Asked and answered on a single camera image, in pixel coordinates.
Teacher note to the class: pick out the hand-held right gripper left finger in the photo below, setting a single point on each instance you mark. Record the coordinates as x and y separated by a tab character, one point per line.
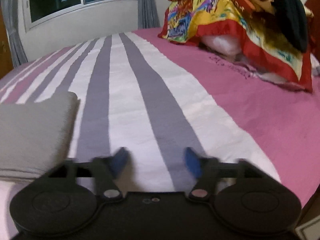
121	158

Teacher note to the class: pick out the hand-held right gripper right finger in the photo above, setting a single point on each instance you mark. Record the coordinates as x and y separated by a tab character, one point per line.
192	161

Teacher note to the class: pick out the grey pants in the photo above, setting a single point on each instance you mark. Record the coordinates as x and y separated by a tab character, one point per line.
32	130

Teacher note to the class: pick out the striped pink bed sheet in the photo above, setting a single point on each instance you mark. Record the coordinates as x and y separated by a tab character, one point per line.
250	117

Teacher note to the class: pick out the white pillow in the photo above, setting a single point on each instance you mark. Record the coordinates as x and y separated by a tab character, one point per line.
220	43

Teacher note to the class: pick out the colourful red-edged quilt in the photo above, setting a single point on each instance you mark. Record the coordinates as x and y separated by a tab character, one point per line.
200	15

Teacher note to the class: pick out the grey curtain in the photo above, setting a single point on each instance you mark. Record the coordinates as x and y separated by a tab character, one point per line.
12	30
147	7

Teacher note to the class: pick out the brown wooden door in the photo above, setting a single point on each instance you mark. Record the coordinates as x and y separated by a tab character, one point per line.
3	55

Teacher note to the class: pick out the black garment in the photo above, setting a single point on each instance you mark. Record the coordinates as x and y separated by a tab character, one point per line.
292	17

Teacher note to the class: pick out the red and white headboard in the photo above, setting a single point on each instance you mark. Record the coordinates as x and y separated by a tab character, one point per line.
313	7

